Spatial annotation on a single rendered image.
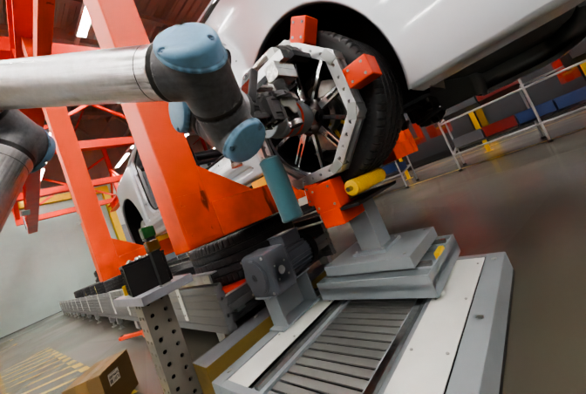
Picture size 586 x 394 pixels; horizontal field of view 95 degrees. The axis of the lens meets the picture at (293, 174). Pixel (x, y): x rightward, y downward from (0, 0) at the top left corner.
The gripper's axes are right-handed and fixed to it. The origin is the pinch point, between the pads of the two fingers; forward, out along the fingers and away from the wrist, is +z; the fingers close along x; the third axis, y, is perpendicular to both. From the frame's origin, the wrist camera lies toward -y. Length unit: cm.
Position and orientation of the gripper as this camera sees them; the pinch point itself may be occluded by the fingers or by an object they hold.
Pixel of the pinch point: (290, 100)
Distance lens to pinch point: 84.2
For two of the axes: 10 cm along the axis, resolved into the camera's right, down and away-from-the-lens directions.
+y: 3.8, 9.2, -0.8
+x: 6.6, -3.3, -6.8
